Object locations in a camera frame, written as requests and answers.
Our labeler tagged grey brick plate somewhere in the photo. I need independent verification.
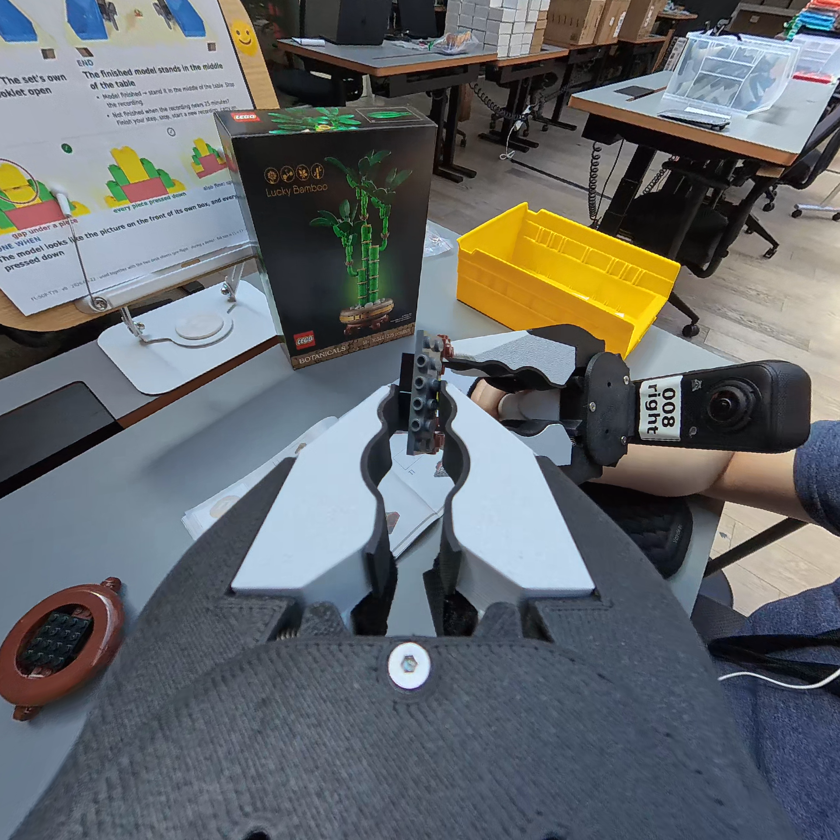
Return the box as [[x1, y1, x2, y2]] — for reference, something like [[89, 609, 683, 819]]
[[407, 330, 448, 457]]

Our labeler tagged black laptop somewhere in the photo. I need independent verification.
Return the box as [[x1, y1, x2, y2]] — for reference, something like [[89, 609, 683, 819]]
[[318, 0, 395, 46]]

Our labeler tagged brown round brick pot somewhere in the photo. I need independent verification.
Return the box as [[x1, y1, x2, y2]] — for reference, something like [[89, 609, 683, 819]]
[[0, 576, 126, 723]]

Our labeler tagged instruction booklet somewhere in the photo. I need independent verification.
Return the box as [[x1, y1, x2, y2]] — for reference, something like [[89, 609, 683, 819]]
[[182, 394, 447, 559]]

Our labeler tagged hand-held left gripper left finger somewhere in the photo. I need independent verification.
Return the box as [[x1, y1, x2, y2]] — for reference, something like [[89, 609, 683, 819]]
[[230, 386, 398, 636]]

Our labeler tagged black office chair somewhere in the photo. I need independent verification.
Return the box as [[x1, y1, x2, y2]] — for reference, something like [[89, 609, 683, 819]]
[[617, 112, 840, 339], [394, 0, 439, 39]]

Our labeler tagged stack of white boxes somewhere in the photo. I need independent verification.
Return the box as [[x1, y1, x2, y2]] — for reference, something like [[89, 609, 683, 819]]
[[446, 0, 551, 59]]

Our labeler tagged grey office desk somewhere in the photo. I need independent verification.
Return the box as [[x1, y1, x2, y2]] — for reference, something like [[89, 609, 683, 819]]
[[276, 36, 503, 185], [567, 69, 840, 263]]

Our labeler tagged stack of colourful packets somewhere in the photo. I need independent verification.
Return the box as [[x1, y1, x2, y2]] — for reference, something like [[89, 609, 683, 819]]
[[784, 0, 840, 40]]

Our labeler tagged black bamboo set box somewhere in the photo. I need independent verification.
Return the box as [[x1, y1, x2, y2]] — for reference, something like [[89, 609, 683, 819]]
[[213, 106, 439, 370]]

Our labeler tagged white stand base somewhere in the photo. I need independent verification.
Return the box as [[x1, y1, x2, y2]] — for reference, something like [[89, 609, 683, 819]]
[[97, 279, 280, 396]]

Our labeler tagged person's right hand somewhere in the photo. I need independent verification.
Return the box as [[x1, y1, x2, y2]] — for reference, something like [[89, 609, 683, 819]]
[[468, 377, 573, 427]]

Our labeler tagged white earphone cable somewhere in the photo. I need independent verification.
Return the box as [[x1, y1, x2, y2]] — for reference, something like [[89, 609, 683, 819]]
[[718, 669, 840, 690]]

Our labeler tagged black desk pad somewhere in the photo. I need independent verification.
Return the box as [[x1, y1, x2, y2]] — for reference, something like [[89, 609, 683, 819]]
[[0, 382, 124, 490]]

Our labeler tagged clear plastic container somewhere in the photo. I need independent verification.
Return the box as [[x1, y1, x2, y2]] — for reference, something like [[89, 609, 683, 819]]
[[791, 33, 840, 83]]

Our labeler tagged person's right forearm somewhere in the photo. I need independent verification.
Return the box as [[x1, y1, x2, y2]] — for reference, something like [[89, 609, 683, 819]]
[[594, 420, 815, 503]]

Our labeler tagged printed instruction sheet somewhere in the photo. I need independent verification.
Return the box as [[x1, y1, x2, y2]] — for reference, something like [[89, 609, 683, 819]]
[[0, 0, 260, 317]]

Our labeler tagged clear plastic organizer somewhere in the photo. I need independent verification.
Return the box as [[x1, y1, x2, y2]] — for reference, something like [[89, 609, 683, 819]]
[[661, 29, 805, 122]]

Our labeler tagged person's blue shirt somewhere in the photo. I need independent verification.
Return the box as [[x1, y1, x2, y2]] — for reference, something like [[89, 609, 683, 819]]
[[689, 420, 840, 840]]

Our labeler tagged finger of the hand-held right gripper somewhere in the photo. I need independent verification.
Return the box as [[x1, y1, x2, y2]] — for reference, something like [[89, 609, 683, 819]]
[[451, 330, 578, 392], [504, 419, 576, 465]]

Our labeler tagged yellow plastic bin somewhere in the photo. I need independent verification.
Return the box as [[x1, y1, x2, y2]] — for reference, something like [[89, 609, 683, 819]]
[[456, 202, 682, 358]]

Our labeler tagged dark grey Lego assembly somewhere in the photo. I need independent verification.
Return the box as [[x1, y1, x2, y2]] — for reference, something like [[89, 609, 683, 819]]
[[399, 335, 455, 454]]

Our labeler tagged cardboard box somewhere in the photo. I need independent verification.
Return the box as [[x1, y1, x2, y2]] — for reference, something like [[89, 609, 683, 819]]
[[546, 0, 608, 46], [594, 0, 667, 43]]

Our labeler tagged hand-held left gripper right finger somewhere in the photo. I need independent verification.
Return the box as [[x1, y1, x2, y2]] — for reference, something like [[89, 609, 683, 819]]
[[423, 382, 599, 636]]

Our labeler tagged black flat device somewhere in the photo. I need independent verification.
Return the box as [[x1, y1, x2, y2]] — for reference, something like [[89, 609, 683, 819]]
[[656, 110, 732, 131]]

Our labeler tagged black padded rest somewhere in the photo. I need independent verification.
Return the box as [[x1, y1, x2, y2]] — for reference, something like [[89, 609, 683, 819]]
[[584, 482, 693, 578]]

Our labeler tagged clear plastic bag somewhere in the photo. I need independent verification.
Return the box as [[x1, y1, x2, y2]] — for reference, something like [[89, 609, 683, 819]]
[[423, 220, 463, 260]]

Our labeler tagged black strap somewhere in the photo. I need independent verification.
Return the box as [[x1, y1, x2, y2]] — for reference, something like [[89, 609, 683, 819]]
[[707, 633, 840, 697]]

